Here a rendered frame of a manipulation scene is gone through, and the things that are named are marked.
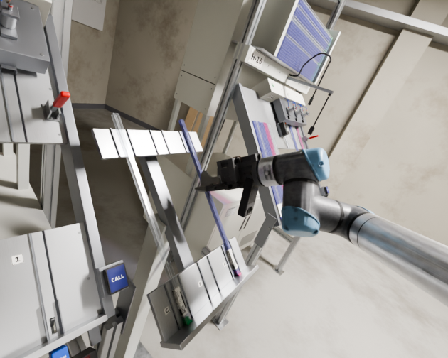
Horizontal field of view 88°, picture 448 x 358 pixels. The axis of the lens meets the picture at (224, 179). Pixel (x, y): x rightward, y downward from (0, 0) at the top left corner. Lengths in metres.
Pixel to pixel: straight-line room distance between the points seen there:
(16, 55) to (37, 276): 0.42
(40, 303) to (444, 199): 3.96
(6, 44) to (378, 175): 3.59
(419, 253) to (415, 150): 3.28
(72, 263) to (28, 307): 0.09
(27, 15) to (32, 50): 0.08
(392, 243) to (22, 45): 0.77
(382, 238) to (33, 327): 0.62
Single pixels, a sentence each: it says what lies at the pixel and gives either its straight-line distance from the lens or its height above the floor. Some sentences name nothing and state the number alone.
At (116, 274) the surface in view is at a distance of 0.55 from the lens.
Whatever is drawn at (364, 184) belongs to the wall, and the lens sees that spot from 3.66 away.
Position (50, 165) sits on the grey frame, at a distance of 0.91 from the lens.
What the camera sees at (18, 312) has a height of 0.76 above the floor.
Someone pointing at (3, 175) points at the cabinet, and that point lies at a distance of 1.19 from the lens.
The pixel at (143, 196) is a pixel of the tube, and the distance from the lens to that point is 0.56.
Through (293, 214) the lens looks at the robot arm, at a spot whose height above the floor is 1.03.
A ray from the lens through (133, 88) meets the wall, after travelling 4.41.
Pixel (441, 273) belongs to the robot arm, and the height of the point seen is 1.09.
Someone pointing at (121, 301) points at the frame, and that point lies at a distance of 0.66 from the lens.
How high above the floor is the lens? 1.22
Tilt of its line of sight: 22 degrees down
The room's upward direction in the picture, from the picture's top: 22 degrees clockwise
